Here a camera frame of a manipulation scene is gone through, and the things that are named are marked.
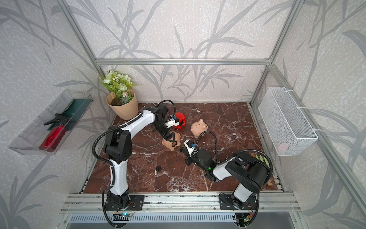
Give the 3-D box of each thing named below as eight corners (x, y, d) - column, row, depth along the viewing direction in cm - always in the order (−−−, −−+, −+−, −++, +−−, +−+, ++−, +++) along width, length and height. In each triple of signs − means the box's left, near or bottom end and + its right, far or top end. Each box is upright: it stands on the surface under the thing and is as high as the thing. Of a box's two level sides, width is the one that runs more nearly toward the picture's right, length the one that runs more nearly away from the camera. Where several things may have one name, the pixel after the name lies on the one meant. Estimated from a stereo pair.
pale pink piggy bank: (196, 140, 100) (196, 132, 92) (190, 132, 104) (190, 125, 96) (207, 133, 103) (208, 125, 96) (200, 126, 107) (201, 118, 100)
